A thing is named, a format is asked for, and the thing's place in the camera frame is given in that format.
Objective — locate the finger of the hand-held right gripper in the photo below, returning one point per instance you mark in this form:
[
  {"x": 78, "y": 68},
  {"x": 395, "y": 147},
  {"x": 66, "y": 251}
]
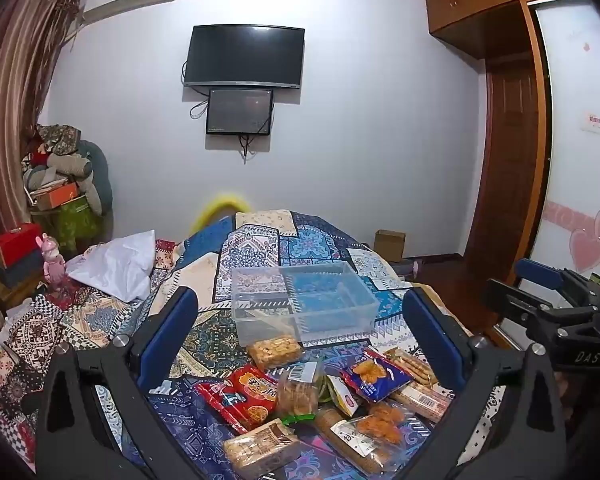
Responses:
[
  {"x": 510, "y": 300},
  {"x": 535, "y": 272}
]

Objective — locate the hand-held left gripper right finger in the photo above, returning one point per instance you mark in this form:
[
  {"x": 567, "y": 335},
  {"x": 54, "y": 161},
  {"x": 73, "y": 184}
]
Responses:
[{"x": 432, "y": 340}]

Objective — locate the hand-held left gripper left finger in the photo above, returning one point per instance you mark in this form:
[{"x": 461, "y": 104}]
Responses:
[{"x": 172, "y": 330}]

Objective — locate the thin biscuit stick packet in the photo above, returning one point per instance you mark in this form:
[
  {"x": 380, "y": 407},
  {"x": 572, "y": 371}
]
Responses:
[{"x": 412, "y": 366}]

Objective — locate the pink wafer biscuit packet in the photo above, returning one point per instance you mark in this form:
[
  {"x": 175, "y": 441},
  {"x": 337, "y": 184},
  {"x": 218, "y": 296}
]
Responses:
[{"x": 422, "y": 401}]

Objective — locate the blue chip packet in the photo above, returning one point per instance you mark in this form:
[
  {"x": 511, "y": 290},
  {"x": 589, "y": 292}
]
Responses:
[{"x": 375, "y": 375}]

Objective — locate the red snack packet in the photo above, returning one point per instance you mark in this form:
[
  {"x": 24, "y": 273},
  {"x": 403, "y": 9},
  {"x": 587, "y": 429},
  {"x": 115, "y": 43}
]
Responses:
[{"x": 242, "y": 397}]

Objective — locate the yellow brittle snack packet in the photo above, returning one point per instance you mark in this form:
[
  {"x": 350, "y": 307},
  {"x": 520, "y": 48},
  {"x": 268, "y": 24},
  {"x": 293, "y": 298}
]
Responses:
[{"x": 275, "y": 351}]

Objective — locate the white green snack packet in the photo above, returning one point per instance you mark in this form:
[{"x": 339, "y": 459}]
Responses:
[{"x": 342, "y": 399}]

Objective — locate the clear plastic storage container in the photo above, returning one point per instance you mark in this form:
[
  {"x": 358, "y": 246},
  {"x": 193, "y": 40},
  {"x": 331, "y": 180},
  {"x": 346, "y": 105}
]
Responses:
[{"x": 305, "y": 300}]

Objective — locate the long brown cracker packet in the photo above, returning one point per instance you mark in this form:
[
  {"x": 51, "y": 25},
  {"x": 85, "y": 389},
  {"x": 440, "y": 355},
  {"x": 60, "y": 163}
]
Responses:
[{"x": 337, "y": 435}]

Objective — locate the clear round cracker packet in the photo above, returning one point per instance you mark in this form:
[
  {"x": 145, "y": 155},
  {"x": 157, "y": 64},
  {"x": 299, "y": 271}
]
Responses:
[{"x": 297, "y": 392}]

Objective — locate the brown biscuit block packet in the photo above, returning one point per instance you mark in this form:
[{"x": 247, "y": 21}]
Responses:
[{"x": 262, "y": 447}]

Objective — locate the small pink slipper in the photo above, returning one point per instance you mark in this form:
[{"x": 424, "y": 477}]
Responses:
[{"x": 412, "y": 266}]

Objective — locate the white pillow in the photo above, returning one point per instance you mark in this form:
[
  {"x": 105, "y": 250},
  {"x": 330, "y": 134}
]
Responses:
[{"x": 115, "y": 265}]

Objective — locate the white heart-print wardrobe door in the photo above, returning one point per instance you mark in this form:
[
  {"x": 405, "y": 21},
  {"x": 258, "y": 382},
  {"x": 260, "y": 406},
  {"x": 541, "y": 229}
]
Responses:
[{"x": 580, "y": 185}]

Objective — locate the cardboard box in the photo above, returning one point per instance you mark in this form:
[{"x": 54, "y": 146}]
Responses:
[{"x": 389, "y": 246}]

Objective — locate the patterned patchwork blanket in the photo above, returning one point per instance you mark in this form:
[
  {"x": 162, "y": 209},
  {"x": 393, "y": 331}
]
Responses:
[{"x": 260, "y": 255}]

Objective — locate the wooden door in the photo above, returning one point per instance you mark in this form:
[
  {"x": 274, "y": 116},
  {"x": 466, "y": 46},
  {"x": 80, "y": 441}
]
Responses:
[{"x": 510, "y": 160}]

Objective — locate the pink doll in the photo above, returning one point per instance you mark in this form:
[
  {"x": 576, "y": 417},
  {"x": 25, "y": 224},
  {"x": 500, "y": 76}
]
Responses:
[{"x": 54, "y": 265}]

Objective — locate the green box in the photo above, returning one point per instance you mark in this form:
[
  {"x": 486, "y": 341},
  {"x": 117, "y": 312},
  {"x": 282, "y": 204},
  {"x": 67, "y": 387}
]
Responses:
[{"x": 75, "y": 220}]

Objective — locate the grey box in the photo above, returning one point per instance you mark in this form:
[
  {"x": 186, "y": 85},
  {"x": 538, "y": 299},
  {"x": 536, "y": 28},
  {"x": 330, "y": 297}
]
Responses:
[{"x": 20, "y": 270}]

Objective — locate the blue-grey cushion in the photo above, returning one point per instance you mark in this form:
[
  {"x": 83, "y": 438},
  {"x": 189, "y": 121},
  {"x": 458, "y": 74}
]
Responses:
[{"x": 100, "y": 175}]

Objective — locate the orange box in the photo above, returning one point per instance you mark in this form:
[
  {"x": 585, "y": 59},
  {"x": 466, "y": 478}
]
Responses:
[{"x": 55, "y": 195}]

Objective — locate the red box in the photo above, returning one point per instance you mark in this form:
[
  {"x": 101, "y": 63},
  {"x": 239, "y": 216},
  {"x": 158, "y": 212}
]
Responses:
[{"x": 15, "y": 245}]

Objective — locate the pile of clothes and boxes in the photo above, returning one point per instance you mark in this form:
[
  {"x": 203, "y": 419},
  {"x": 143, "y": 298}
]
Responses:
[{"x": 65, "y": 165}]

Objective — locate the camouflage cloth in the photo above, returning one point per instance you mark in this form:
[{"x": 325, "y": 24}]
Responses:
[{"x": 57, "y": 137}]

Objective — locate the small black monitor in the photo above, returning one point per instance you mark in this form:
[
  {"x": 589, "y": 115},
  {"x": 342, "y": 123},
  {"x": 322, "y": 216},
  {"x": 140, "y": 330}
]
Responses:
[{"x": 239, "y": 111}]

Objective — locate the wooden overhead cabinet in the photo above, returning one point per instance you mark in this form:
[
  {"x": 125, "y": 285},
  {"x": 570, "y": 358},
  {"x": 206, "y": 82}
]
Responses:
[{"x": 480, "y": 5}]

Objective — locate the striped brown curtain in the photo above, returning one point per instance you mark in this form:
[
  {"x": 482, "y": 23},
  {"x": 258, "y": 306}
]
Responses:
[{"x": 10, "y": 110}]

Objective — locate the black wall television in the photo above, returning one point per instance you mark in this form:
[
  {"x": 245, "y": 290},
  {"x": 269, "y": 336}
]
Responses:
[{"x": 244, "y": 55}]

